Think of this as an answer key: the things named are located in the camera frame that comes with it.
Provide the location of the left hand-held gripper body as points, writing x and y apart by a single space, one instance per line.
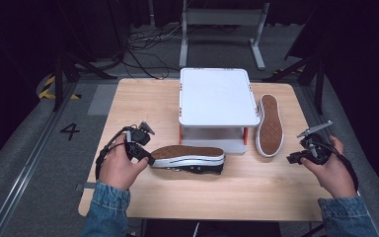
137 138

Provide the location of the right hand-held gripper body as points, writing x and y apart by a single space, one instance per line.
316 149

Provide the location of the black canvas sneaker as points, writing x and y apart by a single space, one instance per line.
184 160
270 125

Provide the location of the white two-tier shoe rack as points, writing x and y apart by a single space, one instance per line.
217 98

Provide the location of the person's left hand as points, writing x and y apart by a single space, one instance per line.
118 168

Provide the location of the person's right hand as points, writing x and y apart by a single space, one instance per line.
335 174

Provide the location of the black tripod stand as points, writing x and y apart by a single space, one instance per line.
319 82
58 82

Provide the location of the yellow black hazard tape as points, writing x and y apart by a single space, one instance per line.
47 84

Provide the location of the grey metal stand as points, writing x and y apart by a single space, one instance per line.
222 16

